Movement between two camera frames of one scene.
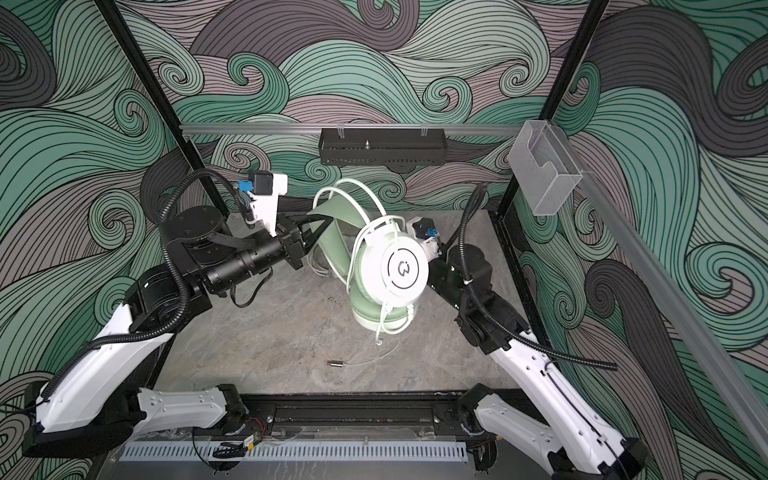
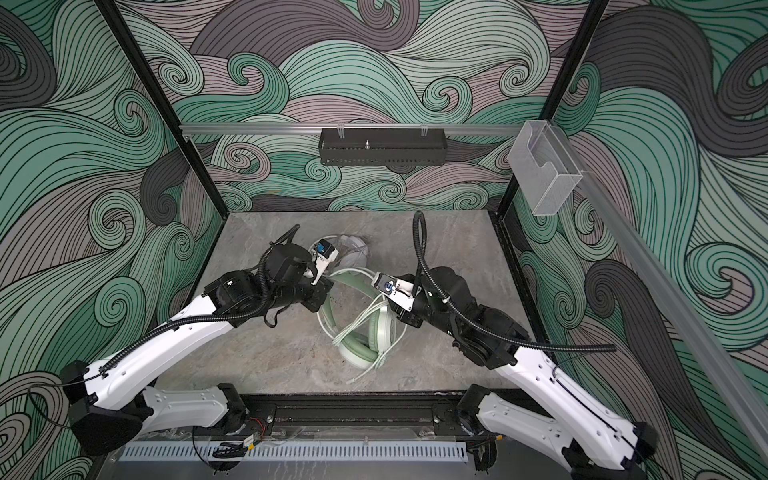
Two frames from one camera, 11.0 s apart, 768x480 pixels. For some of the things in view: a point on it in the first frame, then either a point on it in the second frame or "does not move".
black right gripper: x=452 y=254 → x=413 y=317
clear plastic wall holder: x=545 y=170 does not move
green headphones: x=330 y=186 → x=355 y=322
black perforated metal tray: x=383 y=146 does not move
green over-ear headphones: x=384 y=266 → x=382 y=324
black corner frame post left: x=145 y=76 does not move
